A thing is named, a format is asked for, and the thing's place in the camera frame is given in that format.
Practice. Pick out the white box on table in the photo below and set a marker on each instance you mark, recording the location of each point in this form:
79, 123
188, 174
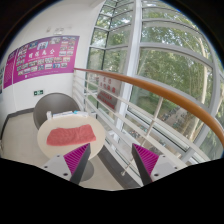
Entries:
62, 114

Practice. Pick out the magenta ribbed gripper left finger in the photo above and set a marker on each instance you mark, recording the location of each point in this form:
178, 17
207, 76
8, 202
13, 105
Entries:
70, 166

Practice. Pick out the large magenta wall poster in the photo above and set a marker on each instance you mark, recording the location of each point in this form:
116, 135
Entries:
46, 56

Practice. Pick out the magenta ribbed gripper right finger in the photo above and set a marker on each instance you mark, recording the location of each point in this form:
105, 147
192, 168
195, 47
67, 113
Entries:
151, 166

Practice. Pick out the red folded towel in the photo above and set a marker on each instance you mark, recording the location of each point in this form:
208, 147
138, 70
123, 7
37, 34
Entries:
71, 136

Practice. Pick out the round white table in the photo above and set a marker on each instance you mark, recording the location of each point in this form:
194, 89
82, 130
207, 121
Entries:
71, 121

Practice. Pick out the white metal railing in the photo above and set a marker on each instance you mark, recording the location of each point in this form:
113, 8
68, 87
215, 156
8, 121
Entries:
146, 119

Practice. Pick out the narrow magenta wall poster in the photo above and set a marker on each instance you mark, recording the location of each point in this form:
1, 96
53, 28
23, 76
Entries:
9, 68

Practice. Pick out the grey round-back chair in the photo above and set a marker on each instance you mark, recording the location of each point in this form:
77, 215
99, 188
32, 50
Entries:
54, 102

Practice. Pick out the green exit sign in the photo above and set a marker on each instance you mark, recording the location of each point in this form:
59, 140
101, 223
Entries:
38, 92

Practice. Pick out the red and white sign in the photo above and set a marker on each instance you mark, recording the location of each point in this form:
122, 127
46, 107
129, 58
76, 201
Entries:
108, 91

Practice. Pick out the orange wooden handrail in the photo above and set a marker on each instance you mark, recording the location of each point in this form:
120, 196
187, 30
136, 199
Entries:
182, 101

